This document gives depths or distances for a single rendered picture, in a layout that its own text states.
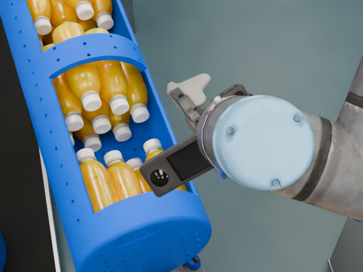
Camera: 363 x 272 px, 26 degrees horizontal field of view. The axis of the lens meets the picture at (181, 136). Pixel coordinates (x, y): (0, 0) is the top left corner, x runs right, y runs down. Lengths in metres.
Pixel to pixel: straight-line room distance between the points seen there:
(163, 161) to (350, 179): 0.27
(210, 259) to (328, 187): 1.99
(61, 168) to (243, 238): 1.32
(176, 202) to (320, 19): 1.99
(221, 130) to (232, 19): 2.58
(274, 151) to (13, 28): 1.16
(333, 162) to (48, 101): 0.97
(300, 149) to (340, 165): 0.05
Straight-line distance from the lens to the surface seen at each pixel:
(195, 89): 1.05
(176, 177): 0.97
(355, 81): 0.82
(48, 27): 1.89
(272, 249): 2.80
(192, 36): 3.27
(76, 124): 1.72
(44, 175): 2.79
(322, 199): 0.80
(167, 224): 1.49
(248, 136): 0.75
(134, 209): 1.48
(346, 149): 0.79
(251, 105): 0.76
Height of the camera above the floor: 2.56
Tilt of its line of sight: 59 degrees down
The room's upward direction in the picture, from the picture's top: straight up
